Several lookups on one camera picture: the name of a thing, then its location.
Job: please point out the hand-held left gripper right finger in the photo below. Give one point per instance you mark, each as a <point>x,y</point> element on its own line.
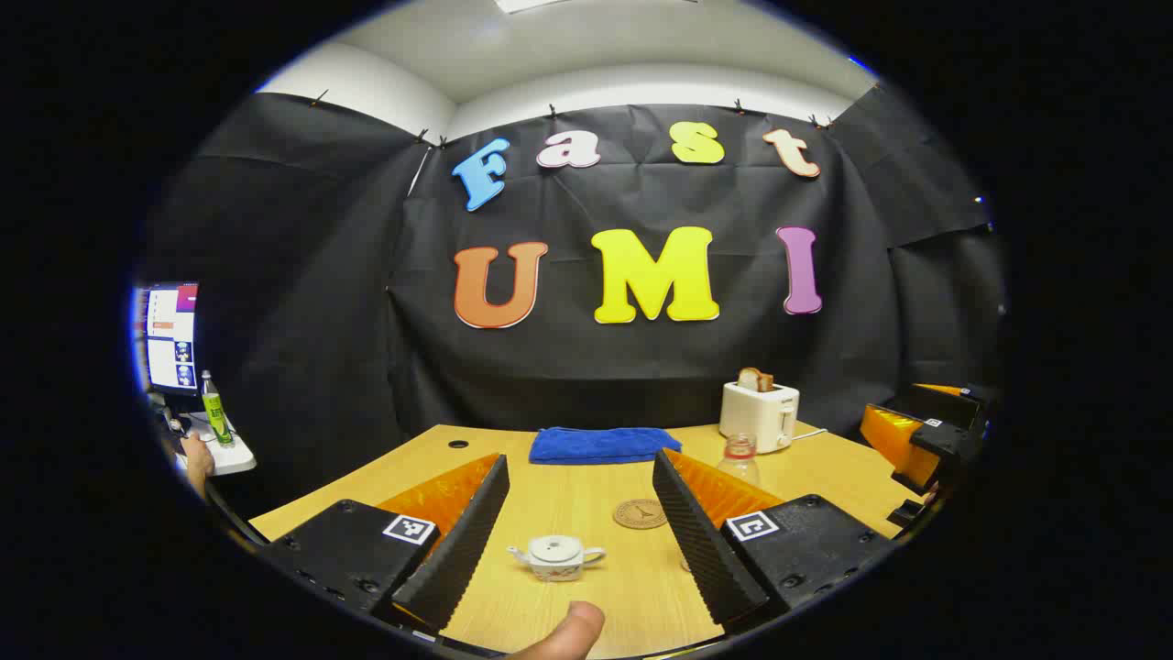
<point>701,541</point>

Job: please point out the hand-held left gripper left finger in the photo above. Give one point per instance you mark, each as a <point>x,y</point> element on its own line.
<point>467,541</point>

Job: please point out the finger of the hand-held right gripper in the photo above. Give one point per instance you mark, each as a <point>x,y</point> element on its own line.
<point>935,454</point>
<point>958,403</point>

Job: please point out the round wooden coaster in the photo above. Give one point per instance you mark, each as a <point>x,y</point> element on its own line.
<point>639,513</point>

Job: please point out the clear plastic water bottle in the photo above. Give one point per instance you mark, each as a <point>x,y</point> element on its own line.
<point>739,463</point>

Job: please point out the white floral teacup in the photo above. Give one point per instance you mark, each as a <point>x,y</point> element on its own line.
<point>559,570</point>

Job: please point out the green drink bottle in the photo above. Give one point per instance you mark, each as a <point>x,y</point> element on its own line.
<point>216,412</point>

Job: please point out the white toaster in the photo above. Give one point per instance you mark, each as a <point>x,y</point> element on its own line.
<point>753,417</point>

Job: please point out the blue folded towel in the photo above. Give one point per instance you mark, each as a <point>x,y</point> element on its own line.
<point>596,445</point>

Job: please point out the bread slice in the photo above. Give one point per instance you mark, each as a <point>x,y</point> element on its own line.
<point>753,379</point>

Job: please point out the small white side table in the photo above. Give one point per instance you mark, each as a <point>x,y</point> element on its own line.
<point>234,456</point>

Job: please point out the computer monitor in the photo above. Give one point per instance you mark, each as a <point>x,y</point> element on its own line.
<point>169,339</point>

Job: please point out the ceiling light panel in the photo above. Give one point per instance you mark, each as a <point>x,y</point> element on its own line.
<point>531,5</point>

